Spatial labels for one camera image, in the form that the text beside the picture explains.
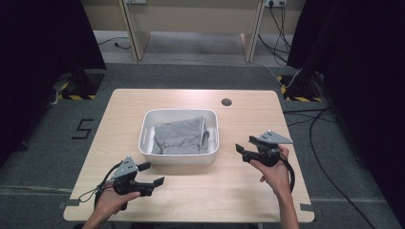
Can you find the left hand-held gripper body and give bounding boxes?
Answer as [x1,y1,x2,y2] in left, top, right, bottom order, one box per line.
[110,156,155,197]

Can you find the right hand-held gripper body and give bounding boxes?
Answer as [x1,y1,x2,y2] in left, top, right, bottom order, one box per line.
[251,129,294,168]

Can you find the white plastic bin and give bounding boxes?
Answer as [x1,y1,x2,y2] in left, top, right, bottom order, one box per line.
[138,108,220,165]

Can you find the grey pants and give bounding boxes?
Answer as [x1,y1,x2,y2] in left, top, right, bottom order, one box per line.
[151,115,211,156]

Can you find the person's left hand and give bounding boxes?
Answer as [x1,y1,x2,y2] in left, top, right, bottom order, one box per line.
[94,180,141,221]

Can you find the person's right hand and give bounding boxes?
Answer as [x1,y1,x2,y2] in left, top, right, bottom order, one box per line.
[249,144,291,198]

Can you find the stand base with hazard tape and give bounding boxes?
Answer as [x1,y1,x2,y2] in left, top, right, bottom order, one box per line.
[52,70,106,101]
[276,71,325,103]

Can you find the grey floor tape piece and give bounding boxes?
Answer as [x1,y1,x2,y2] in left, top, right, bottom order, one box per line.
[57,198,80,210]

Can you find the black curtain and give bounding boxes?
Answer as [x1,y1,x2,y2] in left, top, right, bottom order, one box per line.
[286,0,405,225]
[0,0,107,168]

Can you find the beige background desk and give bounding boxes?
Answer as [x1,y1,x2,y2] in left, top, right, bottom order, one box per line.
[79,0,307,63]

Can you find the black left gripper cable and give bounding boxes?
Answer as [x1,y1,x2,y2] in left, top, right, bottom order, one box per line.
[77,161,124,212]

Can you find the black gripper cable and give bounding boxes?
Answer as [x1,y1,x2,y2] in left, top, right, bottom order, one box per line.
[77,161,124,212]
[278,154,296,194]

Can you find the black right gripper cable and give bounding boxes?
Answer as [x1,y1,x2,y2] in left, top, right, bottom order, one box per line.
[278,154,296,194]

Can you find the short black floor cables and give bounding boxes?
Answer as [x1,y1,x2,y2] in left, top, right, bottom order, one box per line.
[282,108,339,128]

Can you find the long black floor cable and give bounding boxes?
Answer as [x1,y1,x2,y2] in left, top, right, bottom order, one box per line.
[309,108,377,229]

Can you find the black power strip cable bundle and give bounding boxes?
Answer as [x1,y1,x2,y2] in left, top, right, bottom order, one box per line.
[257,3,292,65]

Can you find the black floor cable with plug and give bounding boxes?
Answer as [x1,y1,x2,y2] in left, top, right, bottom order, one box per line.
[96,36,132,51]

